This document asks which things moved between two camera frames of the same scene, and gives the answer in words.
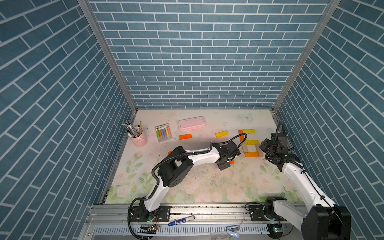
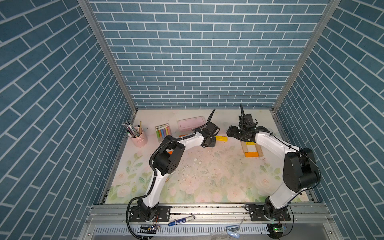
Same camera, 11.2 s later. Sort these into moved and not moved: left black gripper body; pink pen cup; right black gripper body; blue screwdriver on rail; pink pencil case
Moved: right black gripper body; left black gripper body
Not moved: blue screwdriver on rail; pink pen cup; pink pencil case
